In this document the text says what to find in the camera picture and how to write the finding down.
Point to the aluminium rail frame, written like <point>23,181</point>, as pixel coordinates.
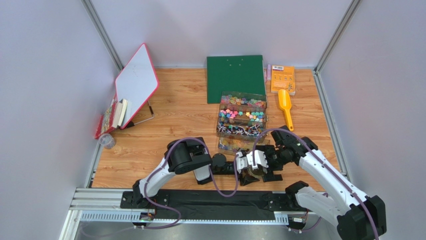
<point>111,214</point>

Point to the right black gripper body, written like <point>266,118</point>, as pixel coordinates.
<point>270,163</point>

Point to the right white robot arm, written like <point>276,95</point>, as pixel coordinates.
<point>354,214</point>

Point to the red framed whiteboard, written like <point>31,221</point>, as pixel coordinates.
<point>136,83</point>

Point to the green cutting mat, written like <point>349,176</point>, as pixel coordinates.
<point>240,73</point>

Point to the pink marker pen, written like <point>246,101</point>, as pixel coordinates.
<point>268,72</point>

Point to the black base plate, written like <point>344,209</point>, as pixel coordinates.
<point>210,205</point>

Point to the round wooden jar lid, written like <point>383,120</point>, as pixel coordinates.
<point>257,173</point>

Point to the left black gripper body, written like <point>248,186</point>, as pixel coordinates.
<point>227,171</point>

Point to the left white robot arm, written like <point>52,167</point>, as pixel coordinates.
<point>191,154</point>

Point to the yellow plastic scoop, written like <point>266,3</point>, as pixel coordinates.
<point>285,104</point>

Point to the clear box of gummy candies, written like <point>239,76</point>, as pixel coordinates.
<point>244,99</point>

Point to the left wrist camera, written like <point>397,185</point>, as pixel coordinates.
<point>241,161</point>

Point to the stack of books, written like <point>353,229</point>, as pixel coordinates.
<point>113,118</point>

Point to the clear box of star candies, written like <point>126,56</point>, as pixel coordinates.
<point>242,113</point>

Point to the small clear plastic cup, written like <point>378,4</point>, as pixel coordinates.
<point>107,141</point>

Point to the clear box of lollipops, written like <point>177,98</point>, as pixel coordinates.
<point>247,128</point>

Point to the clear round jar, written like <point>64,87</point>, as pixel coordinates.
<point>253,168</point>

